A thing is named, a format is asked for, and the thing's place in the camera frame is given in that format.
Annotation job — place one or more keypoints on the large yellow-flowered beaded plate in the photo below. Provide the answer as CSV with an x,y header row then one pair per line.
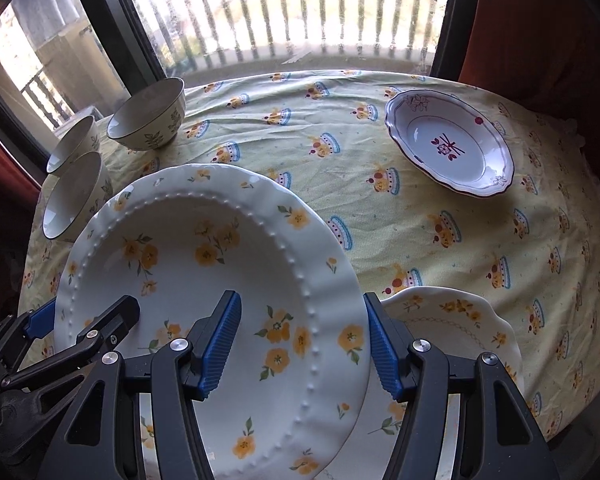
x,y
205,220

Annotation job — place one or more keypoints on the pale balcony railing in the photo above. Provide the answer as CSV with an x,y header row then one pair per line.
x,y
305,53

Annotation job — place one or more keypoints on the purple-rimmed white dish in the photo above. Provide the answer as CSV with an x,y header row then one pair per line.
x,y
450,145

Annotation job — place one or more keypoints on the scalloped yellow-flowered plate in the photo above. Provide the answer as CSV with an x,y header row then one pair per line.
x,y
445,320

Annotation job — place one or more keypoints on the yellow printed tablecloth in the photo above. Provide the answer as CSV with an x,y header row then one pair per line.
x,y
330,185

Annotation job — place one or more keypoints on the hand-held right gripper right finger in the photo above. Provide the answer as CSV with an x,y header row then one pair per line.
x,y
384,350

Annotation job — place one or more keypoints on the red curtain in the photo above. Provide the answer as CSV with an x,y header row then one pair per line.
x,y
530,35
0,170

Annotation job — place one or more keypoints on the leaf-patterned ceramic bowl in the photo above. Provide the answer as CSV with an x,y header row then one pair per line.
x,y
74,196
152,120
74,141

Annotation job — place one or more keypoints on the dark balcony railing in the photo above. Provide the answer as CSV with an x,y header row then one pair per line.
x,y
35,86

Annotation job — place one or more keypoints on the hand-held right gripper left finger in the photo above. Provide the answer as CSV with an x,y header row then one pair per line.
x,y
219,345

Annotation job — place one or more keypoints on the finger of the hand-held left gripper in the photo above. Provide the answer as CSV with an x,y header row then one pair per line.
x,y
40,321
114,318

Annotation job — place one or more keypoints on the dark window frame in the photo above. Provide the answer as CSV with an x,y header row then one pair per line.
x,y
125,25

